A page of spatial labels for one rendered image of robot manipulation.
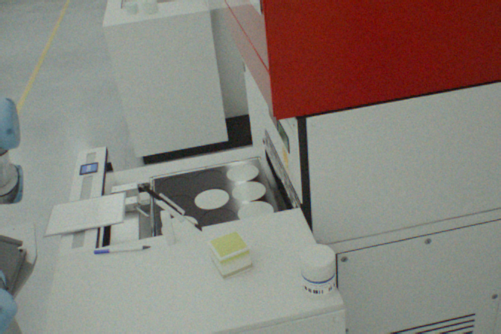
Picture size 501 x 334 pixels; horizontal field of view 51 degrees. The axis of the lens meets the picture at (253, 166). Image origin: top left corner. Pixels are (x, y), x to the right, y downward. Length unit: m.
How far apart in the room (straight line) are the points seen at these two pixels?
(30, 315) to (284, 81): 1.93
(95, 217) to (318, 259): 0.67
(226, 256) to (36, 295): 1.82
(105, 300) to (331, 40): 0.75
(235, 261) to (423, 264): 0.69
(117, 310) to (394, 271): 0.83
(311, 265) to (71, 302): 0.54
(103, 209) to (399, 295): 0.92
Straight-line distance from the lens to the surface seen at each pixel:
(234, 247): 1.16
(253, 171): 1.65
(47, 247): 3.15
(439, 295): 1.78
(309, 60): 1.19
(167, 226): 1.28
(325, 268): 1.07
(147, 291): 1.21
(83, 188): 1.65
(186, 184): 1.65
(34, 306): 2.81
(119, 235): 1.54
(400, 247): 1.57
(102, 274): 1.29
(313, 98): 1.23
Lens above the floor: 1.78
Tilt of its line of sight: 32 degrees down
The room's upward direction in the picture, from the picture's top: 7 degrees counter-clockwise
